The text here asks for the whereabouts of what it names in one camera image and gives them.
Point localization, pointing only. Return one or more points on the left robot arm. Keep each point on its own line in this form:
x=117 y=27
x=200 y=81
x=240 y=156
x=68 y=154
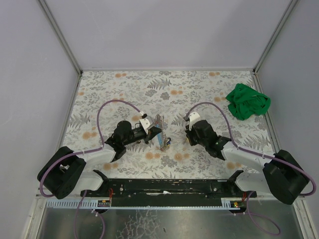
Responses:
x=67 y=171

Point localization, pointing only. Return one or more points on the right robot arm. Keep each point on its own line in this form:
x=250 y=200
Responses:
x=279 y=175

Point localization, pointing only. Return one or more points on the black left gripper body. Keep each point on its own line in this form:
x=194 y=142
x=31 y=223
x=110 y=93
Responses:
x=151 y=133

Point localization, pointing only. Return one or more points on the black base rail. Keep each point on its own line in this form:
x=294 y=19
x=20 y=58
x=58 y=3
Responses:
x=167 y=193

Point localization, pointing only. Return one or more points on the green crumpled cloth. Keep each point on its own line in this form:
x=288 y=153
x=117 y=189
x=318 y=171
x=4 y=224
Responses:
x=245 y=102

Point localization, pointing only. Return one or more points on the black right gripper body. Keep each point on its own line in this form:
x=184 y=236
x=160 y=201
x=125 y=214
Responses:
x=190 y=136

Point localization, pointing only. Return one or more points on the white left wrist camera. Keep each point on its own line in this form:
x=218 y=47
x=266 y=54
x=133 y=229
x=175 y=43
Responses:
x=146 y=122

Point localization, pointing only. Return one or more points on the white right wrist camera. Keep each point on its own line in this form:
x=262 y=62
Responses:
x=192 y=118

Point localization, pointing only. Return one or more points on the floral table mat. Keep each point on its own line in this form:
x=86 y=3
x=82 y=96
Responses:
x=105 y=98

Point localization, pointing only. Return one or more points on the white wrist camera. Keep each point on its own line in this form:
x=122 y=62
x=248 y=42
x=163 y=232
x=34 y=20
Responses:
x=192 y=118
x=146 y=122

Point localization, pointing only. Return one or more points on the grey crescent keyring holder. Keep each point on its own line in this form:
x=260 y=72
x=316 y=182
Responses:
x=164 y=141

